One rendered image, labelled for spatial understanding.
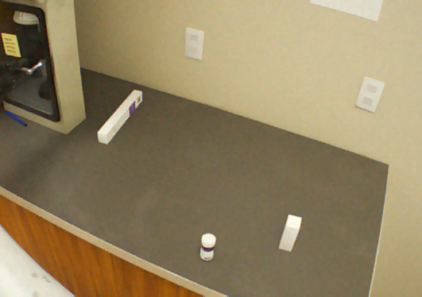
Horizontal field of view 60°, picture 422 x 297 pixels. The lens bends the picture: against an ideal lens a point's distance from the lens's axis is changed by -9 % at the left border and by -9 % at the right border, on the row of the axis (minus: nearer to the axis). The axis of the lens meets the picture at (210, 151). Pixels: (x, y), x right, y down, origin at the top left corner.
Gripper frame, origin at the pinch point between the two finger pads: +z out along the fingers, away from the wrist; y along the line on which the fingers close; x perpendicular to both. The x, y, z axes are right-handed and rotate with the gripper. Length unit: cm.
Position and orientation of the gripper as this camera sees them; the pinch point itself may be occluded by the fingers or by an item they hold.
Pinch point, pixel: (18, 67)
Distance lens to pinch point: 129.2
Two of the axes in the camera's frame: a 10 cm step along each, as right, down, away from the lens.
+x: -9.1, -2.8, 3.0
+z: 4.0, -5.7, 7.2
